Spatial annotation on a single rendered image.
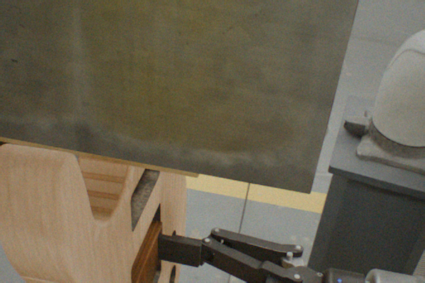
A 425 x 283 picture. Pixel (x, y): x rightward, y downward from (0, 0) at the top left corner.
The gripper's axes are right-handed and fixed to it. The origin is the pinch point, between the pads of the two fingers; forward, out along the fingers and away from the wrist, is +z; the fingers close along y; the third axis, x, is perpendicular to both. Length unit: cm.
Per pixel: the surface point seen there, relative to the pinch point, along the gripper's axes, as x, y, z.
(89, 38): 34.5, -22.4, -3.0
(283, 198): -89, 132, -14
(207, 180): -89, 134, 14
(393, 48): -73, 248, -57
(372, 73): -77, 223, -47
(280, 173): 29.7, -21.6, -10.4
